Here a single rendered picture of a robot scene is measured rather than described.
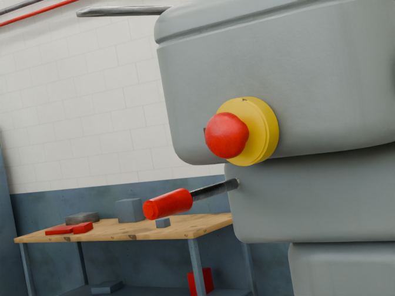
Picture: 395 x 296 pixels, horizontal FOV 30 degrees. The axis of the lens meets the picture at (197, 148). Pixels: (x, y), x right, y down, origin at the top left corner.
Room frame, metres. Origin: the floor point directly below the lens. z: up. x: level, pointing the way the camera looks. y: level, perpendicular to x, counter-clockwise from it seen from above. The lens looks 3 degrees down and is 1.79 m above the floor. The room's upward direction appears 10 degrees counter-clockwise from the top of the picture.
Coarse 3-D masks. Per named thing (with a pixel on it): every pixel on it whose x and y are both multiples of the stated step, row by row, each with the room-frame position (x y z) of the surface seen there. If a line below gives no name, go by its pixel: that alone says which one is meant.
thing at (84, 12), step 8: (88, 8) 0.69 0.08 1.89; (96, 8) 0.69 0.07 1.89; (104, 8) 0.70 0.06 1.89; (112, 8) 0.71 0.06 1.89; (120, 8) 0.72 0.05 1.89; (128, 8) 0.72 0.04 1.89; (136, 8) 0.73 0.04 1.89; (144, 8) 0.74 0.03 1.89; (152, 8) 0.75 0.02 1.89; (160, 8) 0.76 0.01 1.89; (168, 8) 0.77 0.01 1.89; (80, 16) 0.70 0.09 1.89; (88, 16) 0.71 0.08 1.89; (96, 16) 0.71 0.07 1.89; (104, 16) 0.72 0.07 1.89
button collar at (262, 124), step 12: (228, 108) 0.65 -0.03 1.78; (240, 108) 0.64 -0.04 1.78; (252, 108) 0.63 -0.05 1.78; (264, 108) 0.63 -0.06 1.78; (252, 120) 0.63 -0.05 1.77; (264, 120) 0.63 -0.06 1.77; (276, 120) 0.64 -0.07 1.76; (252, 132) 0.63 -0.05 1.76; (264, 132) 0.63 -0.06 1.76; (276, 132) 0.63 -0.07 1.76; (252, 144) 0.63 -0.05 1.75; (264, 144) 0.63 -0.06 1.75; (276, 144) 0.64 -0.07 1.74; (240, 156) 0.64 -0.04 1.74; (252, 156) 0.64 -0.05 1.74; (264, 156) 0.64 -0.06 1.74
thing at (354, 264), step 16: (288, 256) 0.83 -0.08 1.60; (304, 256) 0.79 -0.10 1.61; (320, 256) 0.78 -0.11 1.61; (336, 256) 0.77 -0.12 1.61; (352, 256) 0.76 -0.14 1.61; (368, 256) 0.74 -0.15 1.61; (384, 256) 0.73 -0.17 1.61; (304, 272) 0.79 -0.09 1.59; (320, 272) 0.78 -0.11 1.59; (336, 272) 0.77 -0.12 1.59; (352, 272) 0.76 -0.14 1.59; (368, 272) 0.74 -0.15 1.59; (384, 272) 0.73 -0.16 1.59; (304, 288) 0.80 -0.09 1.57; (320, 288) 0.78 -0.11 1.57; (336, 288) 0.77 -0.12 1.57; (352, 288) 0.76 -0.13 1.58; (368, 288) 0.75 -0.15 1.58; (384, 288) 0.73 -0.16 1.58
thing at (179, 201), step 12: (228, 180) 0.78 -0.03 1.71; (180, 192) 0.72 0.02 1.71; (192, 192) 0.73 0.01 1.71; (204, 192) 0.74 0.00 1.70; (216, 192) 0.76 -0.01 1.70; (144, 204) 0.69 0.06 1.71; (156, 204) 0.68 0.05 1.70; (168, 204) 0.69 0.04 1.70; (180, 204) 0.71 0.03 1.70; (156, 216) 0.68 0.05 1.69
